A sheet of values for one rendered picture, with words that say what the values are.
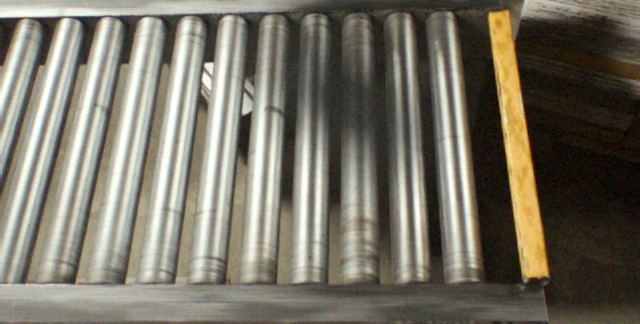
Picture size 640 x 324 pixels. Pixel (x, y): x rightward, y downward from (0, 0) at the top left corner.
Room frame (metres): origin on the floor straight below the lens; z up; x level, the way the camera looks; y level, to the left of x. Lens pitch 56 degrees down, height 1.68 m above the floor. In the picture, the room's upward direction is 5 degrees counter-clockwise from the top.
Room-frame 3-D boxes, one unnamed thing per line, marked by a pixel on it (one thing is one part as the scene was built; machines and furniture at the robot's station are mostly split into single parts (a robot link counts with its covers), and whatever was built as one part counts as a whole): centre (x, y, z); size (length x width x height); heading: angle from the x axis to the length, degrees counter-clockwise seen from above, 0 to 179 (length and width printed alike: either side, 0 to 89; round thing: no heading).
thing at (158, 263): (0.63, 0.20, 0.77); 0.47 x 0.05 x 0.05; 174
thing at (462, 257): (0.60, -0.19, 0.77); 0.47 x 0.05 x 0.05; 174
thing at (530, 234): (0.58, -0.27, 0.81); 0.43 x 0.03 x 0.02; 174
